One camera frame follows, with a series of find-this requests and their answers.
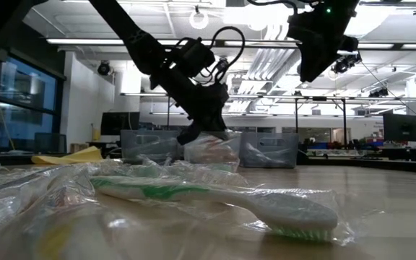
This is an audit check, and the black metal stand frame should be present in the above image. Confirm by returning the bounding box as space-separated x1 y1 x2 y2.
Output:
293 95 348 146

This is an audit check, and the black computer monitor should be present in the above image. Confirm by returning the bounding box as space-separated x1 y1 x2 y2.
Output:
100 111 141 137
382 113 416 143

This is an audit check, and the blue toothbrush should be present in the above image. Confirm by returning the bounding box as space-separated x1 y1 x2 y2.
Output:
242 142 280 168

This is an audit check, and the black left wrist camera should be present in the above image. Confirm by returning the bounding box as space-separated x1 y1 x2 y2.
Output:
174 37 217 77

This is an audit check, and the dark grey plastic bin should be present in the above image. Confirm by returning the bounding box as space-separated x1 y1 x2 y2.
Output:
120 129 183 165

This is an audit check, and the white ring light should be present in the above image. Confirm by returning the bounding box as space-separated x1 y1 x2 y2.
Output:
188 9 210 31

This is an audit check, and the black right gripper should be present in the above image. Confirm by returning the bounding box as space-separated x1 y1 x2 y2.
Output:
286 0 360 83

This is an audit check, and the brown cardboard box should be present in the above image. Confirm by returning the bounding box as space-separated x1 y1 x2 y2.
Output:
69 142 90 154

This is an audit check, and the yellow cloth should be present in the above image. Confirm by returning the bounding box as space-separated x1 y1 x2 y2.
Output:
30 145 105 166

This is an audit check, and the large dark window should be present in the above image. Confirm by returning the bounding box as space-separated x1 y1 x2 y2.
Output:
0 53 65 153

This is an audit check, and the silver ventilation duct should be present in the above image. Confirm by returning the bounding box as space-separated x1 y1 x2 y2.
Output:
246 21 303 82

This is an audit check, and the black ceiling camera rig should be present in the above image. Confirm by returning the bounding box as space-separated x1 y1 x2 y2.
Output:
330 53 363 75

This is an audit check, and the black ceiling camera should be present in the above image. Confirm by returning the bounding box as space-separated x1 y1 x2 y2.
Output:
215 56 230 73
96 60 113 77

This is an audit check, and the right clear plastic bin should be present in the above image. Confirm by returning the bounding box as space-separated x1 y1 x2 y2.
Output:
239 131 300 170

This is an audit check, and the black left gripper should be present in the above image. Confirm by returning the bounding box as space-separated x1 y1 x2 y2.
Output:
149 64 230 146

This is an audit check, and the clear plastic bin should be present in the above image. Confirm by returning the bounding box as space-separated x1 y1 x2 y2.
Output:
239 131 300 170
183 130 242 173

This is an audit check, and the yellow extension cable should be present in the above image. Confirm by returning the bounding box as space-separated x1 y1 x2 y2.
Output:
0 64 17 151

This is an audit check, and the long ceiling light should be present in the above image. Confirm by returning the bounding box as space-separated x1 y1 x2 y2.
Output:
355 42 416 51
45 38 303 48

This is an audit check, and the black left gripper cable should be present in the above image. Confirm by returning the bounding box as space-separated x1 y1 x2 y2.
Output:
207 25 247 85

